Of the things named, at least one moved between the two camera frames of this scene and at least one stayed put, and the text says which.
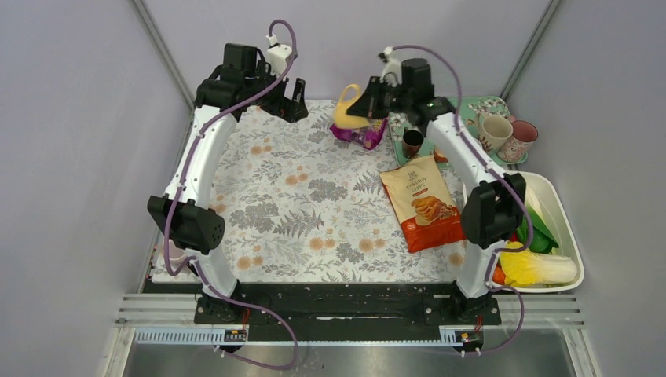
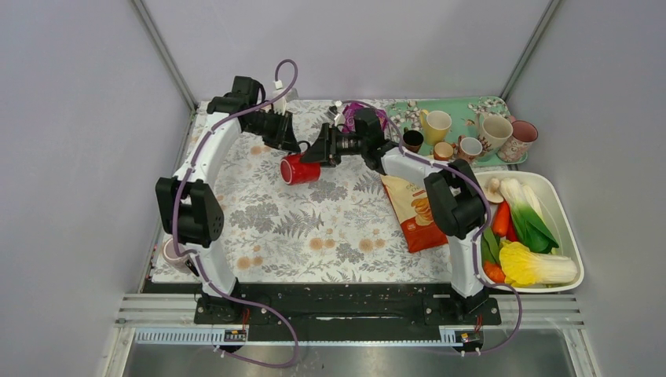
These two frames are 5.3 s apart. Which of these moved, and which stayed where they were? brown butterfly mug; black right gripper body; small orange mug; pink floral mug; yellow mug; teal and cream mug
Moved: yellow mug; black right gripper body
Stayed: pink floral mug; brown butterfly mug; small orange mug; teal and cream mug
